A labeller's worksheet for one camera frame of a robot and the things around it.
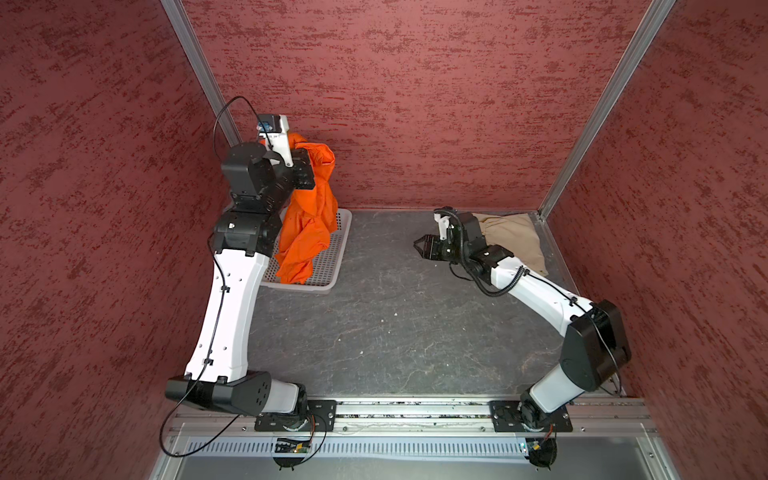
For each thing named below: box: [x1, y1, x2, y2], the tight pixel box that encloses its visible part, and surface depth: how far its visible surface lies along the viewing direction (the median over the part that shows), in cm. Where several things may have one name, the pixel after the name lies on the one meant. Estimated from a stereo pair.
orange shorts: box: [275, 133, 339, 284], surface depth 77 cm
